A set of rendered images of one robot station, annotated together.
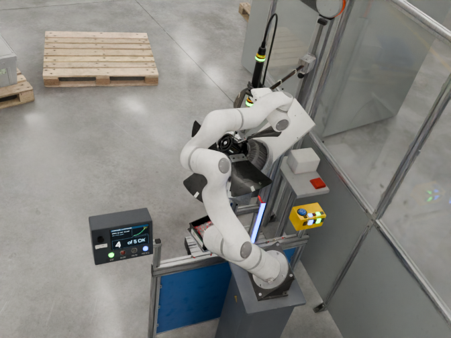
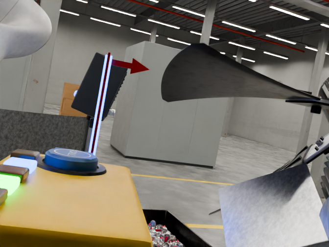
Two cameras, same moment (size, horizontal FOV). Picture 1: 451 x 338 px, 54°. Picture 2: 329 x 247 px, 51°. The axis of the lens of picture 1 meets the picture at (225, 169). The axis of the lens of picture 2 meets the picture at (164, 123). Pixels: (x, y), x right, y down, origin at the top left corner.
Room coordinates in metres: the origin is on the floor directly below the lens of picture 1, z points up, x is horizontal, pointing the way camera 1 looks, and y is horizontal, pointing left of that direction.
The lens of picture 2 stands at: (1.79, -0.68, 1.13)
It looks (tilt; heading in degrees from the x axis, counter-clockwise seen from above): 3 degrees down; 107
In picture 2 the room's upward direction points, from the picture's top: 11 degrees clockwise
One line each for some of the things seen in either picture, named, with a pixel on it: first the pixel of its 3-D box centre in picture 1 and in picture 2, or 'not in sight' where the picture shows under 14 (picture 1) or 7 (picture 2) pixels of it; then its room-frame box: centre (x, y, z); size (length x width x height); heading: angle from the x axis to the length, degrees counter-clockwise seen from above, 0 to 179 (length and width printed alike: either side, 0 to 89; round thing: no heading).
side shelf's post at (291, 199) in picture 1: (284, 217); not in sight; (2.21, -0.49, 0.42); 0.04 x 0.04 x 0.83; 27
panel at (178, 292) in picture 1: (224, 290); not in sight; (1.49, -0.13, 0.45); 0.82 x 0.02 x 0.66; 117
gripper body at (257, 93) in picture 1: (263, 98); not in sight; (1.76, -0.11, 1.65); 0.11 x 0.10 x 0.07; 27
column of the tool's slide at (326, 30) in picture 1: (288, 139); not in sight; (2.49, -0.39, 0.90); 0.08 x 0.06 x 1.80; 62
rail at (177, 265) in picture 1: (233, 253); not in sight; (1.49, -0.13, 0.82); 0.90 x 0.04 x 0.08; 117
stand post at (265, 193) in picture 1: (262, 205); not in sight; (2.13, -0.29, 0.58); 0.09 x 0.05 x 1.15; 27
